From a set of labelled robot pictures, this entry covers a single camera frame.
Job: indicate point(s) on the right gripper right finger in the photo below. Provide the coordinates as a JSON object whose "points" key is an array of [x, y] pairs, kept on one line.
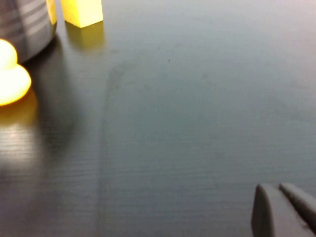
{"points": [[303, 205]]}

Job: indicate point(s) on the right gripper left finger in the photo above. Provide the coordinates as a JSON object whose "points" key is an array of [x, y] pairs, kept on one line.
{"points": [[271, 214]]}

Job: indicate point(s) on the yellow cube block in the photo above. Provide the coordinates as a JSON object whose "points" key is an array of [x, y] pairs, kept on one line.
{"points": [[81, 12]]}

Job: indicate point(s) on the yellow rubber duck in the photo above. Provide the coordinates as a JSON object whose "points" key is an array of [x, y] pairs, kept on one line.
{"points": [[11, 81]]}

